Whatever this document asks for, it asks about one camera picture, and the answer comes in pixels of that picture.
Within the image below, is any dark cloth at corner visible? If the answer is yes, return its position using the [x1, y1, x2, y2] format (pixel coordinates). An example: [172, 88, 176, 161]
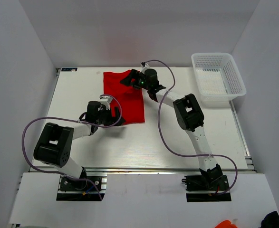
[260, 211, 279, 228]

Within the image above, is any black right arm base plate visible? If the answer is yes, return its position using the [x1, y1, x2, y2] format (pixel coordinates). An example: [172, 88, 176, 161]
[181, 175, 231, 202]

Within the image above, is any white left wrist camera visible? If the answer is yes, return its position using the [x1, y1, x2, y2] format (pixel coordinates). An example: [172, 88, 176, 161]
[99, 95, 113, 110]

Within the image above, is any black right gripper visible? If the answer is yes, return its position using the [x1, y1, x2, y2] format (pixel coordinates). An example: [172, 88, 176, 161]
[120, 69, 151, 90]

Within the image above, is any red t-shirt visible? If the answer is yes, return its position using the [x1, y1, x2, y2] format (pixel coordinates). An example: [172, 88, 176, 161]
[103, 70, 145, 125]

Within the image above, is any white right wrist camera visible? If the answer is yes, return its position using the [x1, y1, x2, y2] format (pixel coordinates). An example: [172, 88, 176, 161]
[139, 63, 150, 75]

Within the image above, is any orange object at bottom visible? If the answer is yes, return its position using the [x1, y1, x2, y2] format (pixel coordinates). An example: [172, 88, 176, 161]
[215, 220, 238, 228]

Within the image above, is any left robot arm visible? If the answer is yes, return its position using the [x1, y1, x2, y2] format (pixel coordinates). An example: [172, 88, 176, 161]
[33, 97, 125, 190]

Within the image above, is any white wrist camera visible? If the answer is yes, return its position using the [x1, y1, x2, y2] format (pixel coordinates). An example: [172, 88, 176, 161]
[139, 63, 150, 75]
[99, 95, 113, 110]

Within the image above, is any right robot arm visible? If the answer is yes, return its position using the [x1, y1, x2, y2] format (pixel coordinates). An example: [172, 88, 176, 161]
[120, 68, 223, 190]

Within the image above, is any dark blue table label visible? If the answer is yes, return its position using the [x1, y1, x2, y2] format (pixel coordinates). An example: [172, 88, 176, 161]
[61, 67, 77, 72]

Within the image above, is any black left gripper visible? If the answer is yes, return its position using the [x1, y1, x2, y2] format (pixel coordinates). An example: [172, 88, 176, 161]
[96, 106, 125, 126]

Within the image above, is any white plastic mesh basket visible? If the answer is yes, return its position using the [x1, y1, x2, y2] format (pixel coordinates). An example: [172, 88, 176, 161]
[191, 53, 246, 101]

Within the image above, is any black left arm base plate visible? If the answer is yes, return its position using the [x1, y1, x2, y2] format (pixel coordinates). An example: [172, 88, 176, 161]
[56, 176, 102, 202]

